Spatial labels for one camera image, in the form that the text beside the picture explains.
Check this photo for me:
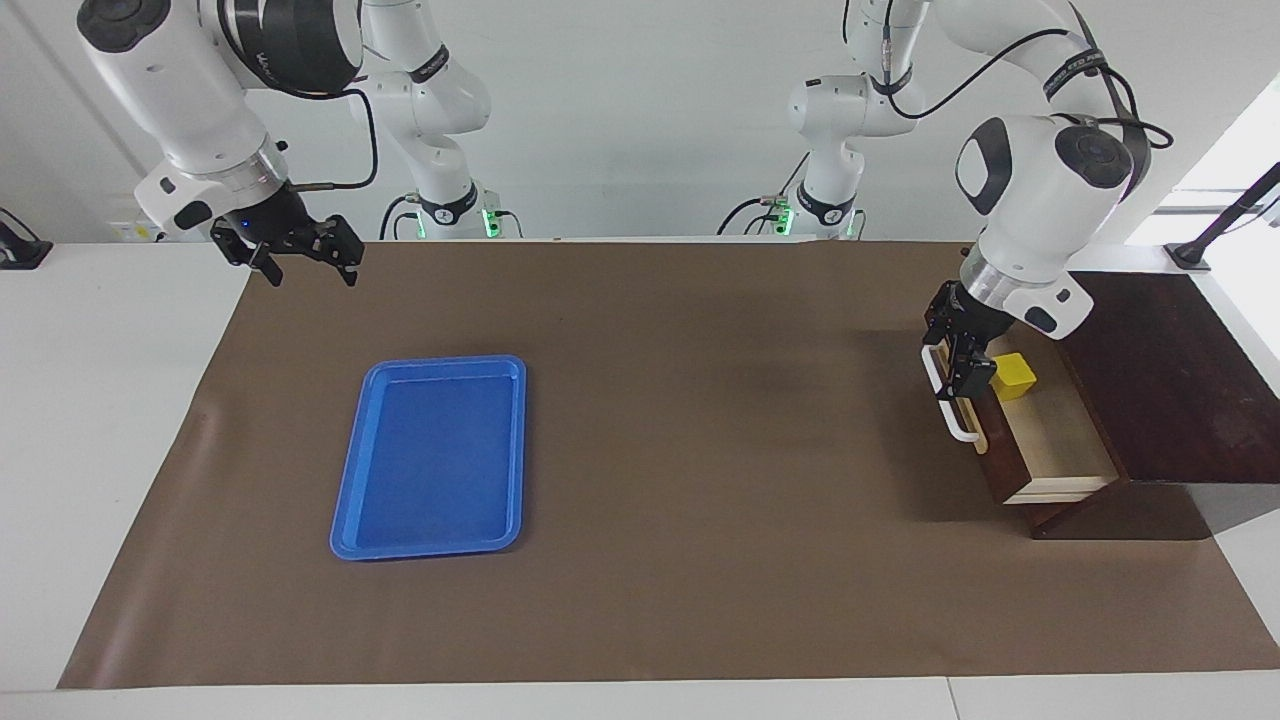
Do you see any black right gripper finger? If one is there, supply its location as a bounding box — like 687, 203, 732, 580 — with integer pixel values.
317, 214, 365, 289
211, 234, 285, 289

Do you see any yellow cube block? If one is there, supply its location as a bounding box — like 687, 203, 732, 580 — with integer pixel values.
990, 352, 1039, 404

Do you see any wooden drawer with white handle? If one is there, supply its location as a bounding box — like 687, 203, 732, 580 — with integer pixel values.
920, 330, 1121, 507

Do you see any dark wooden drawer cabinet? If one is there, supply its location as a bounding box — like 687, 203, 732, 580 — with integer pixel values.
1005, 270, 1280, 542

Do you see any black table clamp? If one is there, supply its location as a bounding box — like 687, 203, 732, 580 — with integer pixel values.
0, 207, 54, 270

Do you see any blue plastic tray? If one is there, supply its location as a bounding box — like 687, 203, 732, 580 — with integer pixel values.
329, 354, 528, 561

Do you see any brown table mat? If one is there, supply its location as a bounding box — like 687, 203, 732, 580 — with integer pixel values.
57, 238, 1280, 691

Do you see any black angled stand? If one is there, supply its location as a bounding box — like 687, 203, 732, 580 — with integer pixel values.
1164, 162, 1280, 273

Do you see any black right base cable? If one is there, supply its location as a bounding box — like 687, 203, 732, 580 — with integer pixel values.
377, 194, 423, 242

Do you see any black base cable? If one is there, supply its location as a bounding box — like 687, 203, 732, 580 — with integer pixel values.
717, 150, 811, 237
377, 194, 423, 242

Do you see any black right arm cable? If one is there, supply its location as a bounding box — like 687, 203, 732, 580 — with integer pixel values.
290, 88, 381, 191

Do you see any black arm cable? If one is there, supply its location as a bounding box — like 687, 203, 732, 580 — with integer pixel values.
884, 0, 1173, 151
290, 88, 381, 191

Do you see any white wall socket box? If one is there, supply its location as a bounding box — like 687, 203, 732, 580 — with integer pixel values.
107, 194, 217, 245

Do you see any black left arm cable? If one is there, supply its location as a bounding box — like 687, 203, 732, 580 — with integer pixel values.
884, 0, 1173, 151

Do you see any black left base cable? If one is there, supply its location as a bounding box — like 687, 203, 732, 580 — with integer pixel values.
717, 150, 811, 237

